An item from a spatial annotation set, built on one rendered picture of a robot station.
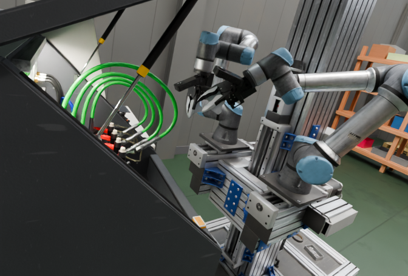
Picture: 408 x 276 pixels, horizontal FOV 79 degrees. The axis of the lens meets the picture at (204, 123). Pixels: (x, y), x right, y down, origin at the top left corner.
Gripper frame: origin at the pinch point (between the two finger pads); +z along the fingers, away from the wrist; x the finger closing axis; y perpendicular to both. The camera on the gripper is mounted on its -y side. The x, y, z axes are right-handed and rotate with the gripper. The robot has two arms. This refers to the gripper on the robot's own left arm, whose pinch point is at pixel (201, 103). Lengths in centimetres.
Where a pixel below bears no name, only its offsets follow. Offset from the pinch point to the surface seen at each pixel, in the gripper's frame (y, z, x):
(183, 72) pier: 72, 18, 206
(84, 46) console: -34, 29, 31
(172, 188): 24.1, 29.7, -6.0
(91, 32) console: -36, 23, 33
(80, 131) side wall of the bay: -31, 17, -38
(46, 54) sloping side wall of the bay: -40, 40, 24
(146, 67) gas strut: -32.0, 1.4, -31.1
